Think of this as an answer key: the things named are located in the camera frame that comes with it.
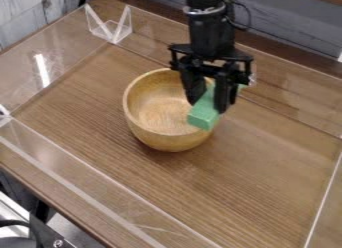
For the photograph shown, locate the black metal table bracket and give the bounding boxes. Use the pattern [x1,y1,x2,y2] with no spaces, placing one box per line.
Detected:
[30,214,78,248]

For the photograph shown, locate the brown wooden bowl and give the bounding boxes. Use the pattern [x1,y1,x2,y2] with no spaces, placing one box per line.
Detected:
[123,68,213,152]

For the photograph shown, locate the clear acrylic corner bracket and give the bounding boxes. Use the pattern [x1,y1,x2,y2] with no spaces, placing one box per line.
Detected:
[85,4,133,44]

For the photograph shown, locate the black cable bottom left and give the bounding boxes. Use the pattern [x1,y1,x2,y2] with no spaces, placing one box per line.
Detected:
[0,219,46,248]

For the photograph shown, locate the green rectangular block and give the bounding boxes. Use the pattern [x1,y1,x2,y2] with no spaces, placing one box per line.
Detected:
[186,83,249,132]

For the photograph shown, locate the clear acrylic tray wall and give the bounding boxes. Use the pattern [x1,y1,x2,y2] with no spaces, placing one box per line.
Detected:
[0,105,213,248]

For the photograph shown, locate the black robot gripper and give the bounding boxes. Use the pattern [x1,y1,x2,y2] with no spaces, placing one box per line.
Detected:
[169,6,253,114]

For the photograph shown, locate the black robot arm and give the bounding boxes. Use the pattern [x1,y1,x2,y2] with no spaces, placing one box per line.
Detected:
[169,0,254,114]

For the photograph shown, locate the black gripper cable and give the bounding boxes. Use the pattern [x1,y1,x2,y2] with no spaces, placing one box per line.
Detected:
[226,0,254,32]

